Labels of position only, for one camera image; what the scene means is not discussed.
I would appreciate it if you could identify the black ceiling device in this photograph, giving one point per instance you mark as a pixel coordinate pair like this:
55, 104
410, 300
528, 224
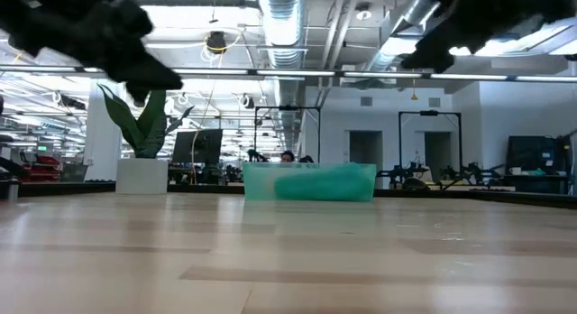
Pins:
216, 42

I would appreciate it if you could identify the teal microfiber towel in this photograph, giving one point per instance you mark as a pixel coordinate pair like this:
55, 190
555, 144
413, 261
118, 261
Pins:
324, 185

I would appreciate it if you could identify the black background robot arm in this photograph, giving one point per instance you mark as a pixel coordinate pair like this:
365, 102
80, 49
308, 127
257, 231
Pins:
469, 172
401, 173

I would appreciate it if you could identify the black desk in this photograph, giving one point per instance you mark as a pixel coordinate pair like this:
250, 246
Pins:
536, 183

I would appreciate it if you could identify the person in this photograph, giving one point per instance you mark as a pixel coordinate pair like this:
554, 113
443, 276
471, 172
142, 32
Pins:
287, 157

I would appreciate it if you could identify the white building pillar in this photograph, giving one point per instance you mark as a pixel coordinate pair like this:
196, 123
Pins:
97, 142

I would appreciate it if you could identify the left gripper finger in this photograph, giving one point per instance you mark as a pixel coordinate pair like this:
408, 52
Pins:
137, 95
153, 77

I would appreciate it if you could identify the black aluminium table frame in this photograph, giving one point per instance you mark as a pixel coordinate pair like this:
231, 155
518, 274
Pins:
67, 188

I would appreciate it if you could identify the dark computer monitor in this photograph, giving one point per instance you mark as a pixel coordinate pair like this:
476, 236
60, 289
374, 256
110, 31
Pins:
198, 147

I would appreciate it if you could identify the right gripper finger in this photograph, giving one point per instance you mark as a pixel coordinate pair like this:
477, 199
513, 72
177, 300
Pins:
430, 52

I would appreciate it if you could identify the red tool cabinet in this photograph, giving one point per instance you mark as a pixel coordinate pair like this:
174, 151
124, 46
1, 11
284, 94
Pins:
43, 169

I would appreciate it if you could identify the snake plant in white pot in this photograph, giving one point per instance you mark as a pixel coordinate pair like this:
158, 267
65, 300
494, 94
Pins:
142, 174

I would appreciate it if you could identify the teal translucent plastic basket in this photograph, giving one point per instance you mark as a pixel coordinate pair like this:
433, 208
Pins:
257, 183

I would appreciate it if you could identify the silver ventilation duct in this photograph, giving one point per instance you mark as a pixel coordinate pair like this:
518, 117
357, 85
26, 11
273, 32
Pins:
281, 30

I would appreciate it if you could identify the white mug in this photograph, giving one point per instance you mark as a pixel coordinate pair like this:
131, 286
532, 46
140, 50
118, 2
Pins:
515, 171

